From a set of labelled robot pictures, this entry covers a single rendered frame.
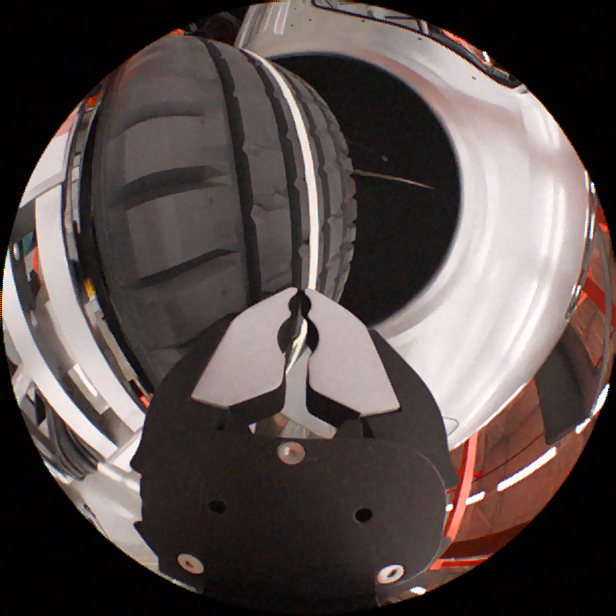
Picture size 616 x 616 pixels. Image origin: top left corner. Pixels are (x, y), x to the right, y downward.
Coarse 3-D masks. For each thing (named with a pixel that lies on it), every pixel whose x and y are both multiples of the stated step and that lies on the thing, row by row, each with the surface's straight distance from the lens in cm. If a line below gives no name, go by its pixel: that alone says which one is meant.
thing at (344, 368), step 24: (312, 312) 10; (336, 312) 10; (312, 336) 9; (336, 336) 9; (360, 336) 9; (312, 360) 7; (336, 360) 8; (360, 360) 8; (312, 384) 7; (336, 384) 7; (360, 384) 7; (384, 384) 7; (312, 408) 8; (336, 408) 7; (360, 408) 6; (384, 408) 7
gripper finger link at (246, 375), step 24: (288, 288) 12; (264, 312) 10; (288, 312) 10; (240, 336) 8; (264, 336) 8; (288, 336) 10; (216, 360) 8; (240, 360) 8; (264, 360) 7; (216, 384) 7; (240, 384) 7; (264, 384) 7; (240, 408) 7; (264, 408) 7
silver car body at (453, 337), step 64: (320, 0) 181; (384, 64) 49; (448, 64) 55; (512, 128) 48; (512, 192) 43; (576, 192) 57; (512, 256) 44; (576, 256) 57; (448, 320) 45; (512, 320) 49; (448, 384) 56; (512, 384) 63; (576, 384) 210
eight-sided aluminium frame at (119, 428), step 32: (64, 128) 15; (64, 160) 14; (32, 192) 13; (64, 192) 14; (32, 224) 15; (64, 224) 15; (64, 256) 13; (64, 288) 13; (32, 320) 16; (64, 320) 13; (96, 320) 60; (32, 352) 14; (96, 352) 14; (64, 384) 16; (96, 384) 15; (128, 384) 46; (64, 416) 16; (96, 416) 20; (128, 416) 17; (96, 448) 18; (128, 448) 19
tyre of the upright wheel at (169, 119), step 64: (128, 64) 15; (192, 64) 13; (256, 64) 20; (128, 128) 9; (192, 128) 9; (256, 128) 12; (320, 128) 20; (128, 192) 8; (192, 192) 8; (256, 192) 10; (320, 192) 16; (128, 256) 8; (192, 256) 8; (256, 256) 11; (320, 256) 16; (128, 320) 11; (192, 320) 9
